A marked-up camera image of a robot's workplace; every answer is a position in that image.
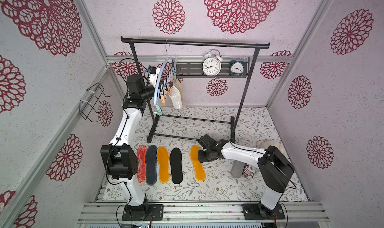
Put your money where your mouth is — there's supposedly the yellow-edged grey felt insole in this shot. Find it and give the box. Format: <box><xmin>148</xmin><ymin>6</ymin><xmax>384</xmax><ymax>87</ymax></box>
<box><xmin>190</xmin><ymin>145</ymin><xmax>206</xmax><ymax>182</ymax></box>

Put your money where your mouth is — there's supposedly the white dotted foam insole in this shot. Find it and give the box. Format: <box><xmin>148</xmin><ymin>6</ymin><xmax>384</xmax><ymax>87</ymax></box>
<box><xmin>170</xmin><ymin>148</ymin><xmax>183</xmax><ymax>185</ymax></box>

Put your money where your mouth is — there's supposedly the orange yellow insole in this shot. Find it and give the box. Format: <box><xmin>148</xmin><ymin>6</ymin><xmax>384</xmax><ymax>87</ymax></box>
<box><xmin>157</xmin><ymin>147</ymin><xmax>170</xmax><ymax>183</ymax></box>

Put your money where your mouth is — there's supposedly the dark grey felt insole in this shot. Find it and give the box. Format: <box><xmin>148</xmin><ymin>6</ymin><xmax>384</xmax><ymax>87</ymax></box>
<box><xmin>146</xmin><ymin>145</ymin><xmax>158</xmax><ymax>186</ymax></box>

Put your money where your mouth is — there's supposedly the red translucent gel insole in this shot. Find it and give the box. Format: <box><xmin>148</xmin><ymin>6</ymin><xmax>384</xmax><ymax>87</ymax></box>
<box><xmin>137</xmin><ymin>146</ymin><xmax>147</xmax><ymax>183</ymax></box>

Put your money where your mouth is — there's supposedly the light blue clip hanger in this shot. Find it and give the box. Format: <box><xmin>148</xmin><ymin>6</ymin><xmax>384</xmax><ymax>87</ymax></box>
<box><xmin>153</xmin><ymin>40</ymin><xmax>177</xmax><ymax>116</ymax></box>

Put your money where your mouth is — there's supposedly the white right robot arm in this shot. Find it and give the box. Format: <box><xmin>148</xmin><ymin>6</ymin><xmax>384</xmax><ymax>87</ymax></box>
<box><xmin>198</xmin><ymin>135</ymin><xmax>295</xmax><ymax>212</ymax></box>

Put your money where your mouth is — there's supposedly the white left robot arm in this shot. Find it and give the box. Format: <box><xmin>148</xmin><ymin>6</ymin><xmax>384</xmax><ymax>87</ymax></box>
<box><xmin>101</xmin><ymin>75</ymin><xmax>154</xmax><ymax>221</ymax></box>

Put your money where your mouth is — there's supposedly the grey felt roll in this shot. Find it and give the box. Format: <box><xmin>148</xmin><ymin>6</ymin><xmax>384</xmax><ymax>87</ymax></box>
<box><xmin>230</xmin><ymin>161</ymin><xmax>246</xmax><ymax>179</ymax></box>

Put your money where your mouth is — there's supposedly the white twin-bell alarm clock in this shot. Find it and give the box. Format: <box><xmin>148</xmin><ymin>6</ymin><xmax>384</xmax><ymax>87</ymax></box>
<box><xmin>202</xmin><ymin>49</ymin><xmax>223</xmax><ymax>76</ymax></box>

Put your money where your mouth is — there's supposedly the small green alarm clock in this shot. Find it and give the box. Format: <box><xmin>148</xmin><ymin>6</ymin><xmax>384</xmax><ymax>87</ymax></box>
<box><xmin>229</xmin><ymin>60</ymin><xmax>246</xmax><ymax>76</ymax></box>

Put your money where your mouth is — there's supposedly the black metal clothes rack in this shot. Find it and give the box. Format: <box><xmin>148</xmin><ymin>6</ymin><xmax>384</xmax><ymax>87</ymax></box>
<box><xmin>121</xmin><ymin>36</ymin><xmax>271</xmax><ymax>143</ymax></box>

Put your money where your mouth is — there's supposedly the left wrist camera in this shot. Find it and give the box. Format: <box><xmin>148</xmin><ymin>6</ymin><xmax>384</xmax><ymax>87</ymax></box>
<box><xmin>147</xmin><ymin>66</ymin><xmax>161</xmax><ymax>87</ymax></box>

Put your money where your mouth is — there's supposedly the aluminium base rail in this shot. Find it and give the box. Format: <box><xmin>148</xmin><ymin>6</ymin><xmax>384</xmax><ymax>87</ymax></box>
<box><xmin>75</xmin><ymin>202</ymin><xmax>332</xmax><ymax>228</ymax></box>

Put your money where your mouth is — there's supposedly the black wire wall basket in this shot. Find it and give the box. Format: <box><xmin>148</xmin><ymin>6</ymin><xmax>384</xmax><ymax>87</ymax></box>
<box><xmin>79</xmin><ymin>82</ymin><xmax>111</xmax><ymax>123</ymax></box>

